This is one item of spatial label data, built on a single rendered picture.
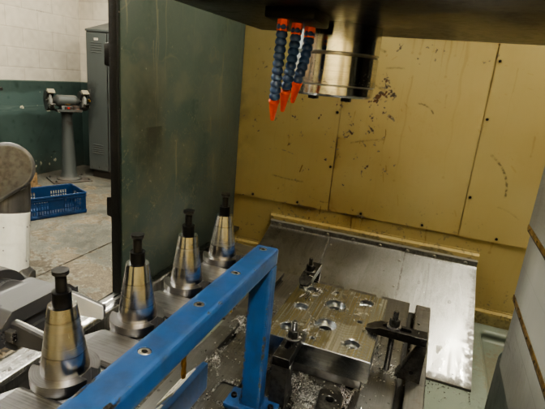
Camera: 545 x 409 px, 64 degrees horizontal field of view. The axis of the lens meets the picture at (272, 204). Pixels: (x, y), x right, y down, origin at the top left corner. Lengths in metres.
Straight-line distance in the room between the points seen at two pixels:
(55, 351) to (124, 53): 1.00
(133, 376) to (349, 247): 1.55
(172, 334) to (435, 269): 1.49
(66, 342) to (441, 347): 1.38
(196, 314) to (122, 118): 0.88
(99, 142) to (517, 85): 5.26
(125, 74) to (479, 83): 1.24
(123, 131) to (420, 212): 1.19
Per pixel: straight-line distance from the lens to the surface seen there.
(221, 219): 0.70
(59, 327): 0.46
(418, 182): 1.87
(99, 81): 6.16
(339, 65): 0.78
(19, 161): 0.99
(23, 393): 0.49
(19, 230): 1.02
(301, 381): 1.01
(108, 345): 0.53
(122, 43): 1.34
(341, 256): 1.89
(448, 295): 1.82
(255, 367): 0.86
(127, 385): 0.46
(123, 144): 1.36
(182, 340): 0.52
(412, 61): 1.84
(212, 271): 0.69
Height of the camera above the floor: 1.51
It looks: 16 degrees down
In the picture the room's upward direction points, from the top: 5 degrees clockwise
